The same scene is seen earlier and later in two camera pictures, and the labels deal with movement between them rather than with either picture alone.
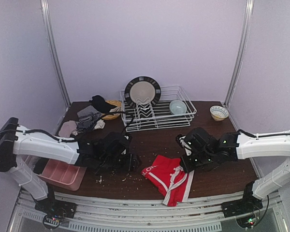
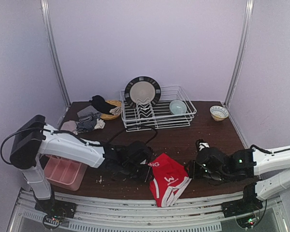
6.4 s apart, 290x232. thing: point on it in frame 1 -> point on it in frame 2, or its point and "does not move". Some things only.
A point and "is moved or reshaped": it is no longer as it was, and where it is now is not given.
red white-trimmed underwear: x=168 y=173 is moved or reshaped
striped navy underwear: x=87 y=117 does not move
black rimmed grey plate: x=142 y=87 does not move
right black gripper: x=186 y=164 -> x=192 y=170
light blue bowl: x=178 y=107 does not move
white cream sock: x=116 y=109 does not move
